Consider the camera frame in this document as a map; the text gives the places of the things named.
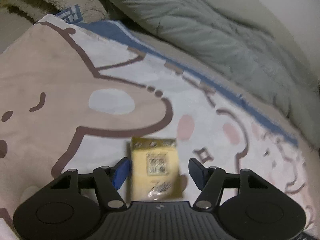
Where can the yellow tissue pack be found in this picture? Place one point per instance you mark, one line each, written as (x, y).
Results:
(155, 172)

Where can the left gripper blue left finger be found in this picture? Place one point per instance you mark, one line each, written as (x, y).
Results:
(120, 172)

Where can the grey green quilt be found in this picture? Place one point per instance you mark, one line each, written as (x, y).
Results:
(248, 56)

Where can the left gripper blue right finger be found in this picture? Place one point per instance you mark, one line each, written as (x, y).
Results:
(198, 173)

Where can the beige bed sheet mattress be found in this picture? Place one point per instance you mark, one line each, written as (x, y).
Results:
(12, 25)

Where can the cartoon bear printed cloth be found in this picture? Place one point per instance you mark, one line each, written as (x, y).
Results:
(72, 100)

